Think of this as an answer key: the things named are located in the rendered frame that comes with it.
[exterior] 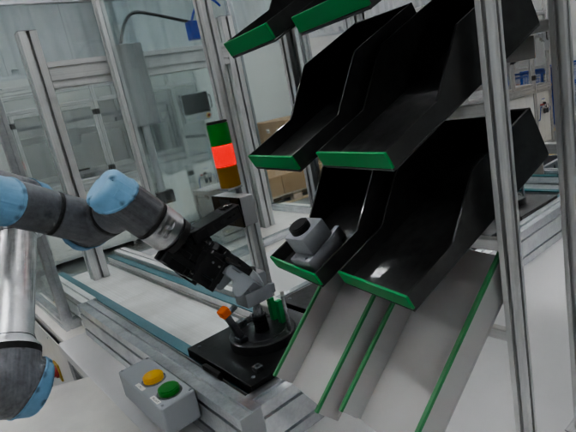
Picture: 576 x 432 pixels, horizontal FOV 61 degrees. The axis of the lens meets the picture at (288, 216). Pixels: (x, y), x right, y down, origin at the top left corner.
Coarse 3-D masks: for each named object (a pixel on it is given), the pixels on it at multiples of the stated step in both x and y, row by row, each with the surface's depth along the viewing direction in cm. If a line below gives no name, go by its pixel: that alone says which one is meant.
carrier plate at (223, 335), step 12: (288, 312) 112; (300, 312) 111; (216, 336) 107; (228, 336) 106; (192, 348) 104; (204, 348) 103; (216, 348) 102; (228, 348) 101; (204, 360) 99; (216, 360) 97; (228, 360) 96; (240, 360) 95; (252, 360) 94; (264, 360) 93; (276, 360) 93; (228, 372) 92; (240, 372) 91; (252, 372) 90; (264, 372) 89; (240, 384) 89; (252, 384) 86
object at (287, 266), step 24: (336, 168) 80; (336, 192) 81; (360, 192) 81; (384, 192) 69; (312, 216) 79; (336, 216) 79; (360, 216) 68; (360, 240) 68; (288, 264) 71; (336, 264) 67
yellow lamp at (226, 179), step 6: (216, 168) 116; (222, 168) 114; (228, 168) 113; (234, 168) 114; (222, 174) 114; (228, 174) 114; (234, 174) 114; (222, 180) 114; (228, 180) 114; (234, 180) 114; (240, 180) 117; (222, 186) 115; (228, 186) 114; (234, 186) 115
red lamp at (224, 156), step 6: (228, 144) 113; (216, 150) 113; (222, 150) 112; (228, 150) 113; (216, 156) 113; (222, 156) 113; (228, 156) 113; (234, 156) 115; (216, 162) 114; (222, 162) 113; (228, 162) 113; (234, 162) 114
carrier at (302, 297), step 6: (306, 288) 123; (312, 288) 123; (294, 294) 121; (300, 294) 120; (306, 294) 120; (312, 294) 119; (288, 300) 118; (294, 300) 118; (300, 300) 117; (306, 300) 116; (288, 306) 117; (294, 306) 115; (300, 306) 114; (306, 306) 113
